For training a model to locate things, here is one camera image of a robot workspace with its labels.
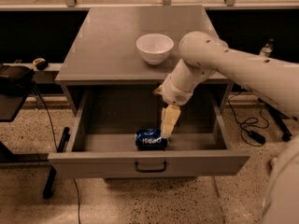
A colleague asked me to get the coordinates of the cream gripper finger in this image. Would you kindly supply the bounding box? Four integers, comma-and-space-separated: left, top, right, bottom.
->
160, 105, 181, 138
153, 85, 163, 95

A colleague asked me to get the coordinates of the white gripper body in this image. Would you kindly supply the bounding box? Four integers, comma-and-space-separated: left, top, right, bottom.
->
161, 77, 193, 106

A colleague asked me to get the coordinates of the blue pepsi can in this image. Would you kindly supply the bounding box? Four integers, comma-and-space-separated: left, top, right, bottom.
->
135, 129, 168, 150

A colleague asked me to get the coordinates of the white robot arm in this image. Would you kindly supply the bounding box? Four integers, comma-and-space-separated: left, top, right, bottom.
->
156, 31, 299, 224

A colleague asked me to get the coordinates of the open grey top drawer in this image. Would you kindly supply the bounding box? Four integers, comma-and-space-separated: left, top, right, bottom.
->
49, 86, 249, 178

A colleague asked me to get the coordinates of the white ceramic bowl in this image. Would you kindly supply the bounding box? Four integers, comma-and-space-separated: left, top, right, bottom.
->
135, 34, 174, 65

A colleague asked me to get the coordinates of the grey metal cabinet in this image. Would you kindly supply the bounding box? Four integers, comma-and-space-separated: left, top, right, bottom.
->
54, 5, 240, 117

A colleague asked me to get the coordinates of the clear plastic bottle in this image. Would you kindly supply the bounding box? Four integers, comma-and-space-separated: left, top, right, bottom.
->
260, 38, 275, 57

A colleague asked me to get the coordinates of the yellow black tape measure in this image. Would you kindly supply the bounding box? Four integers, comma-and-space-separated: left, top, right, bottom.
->
33, 58, 49, 70

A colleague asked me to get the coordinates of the black device on stand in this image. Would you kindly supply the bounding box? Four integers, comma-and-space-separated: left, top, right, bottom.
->
0, 63, 35, 96

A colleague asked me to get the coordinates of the black stand with legs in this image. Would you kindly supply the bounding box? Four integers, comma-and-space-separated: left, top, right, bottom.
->
0, 93, 69, 200

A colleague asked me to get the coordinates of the black drawer handle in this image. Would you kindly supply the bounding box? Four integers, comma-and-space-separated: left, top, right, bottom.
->
135, 161, 167, 174

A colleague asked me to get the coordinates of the black floor cable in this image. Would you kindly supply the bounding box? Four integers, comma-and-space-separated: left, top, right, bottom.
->
32, 84, 82, 224

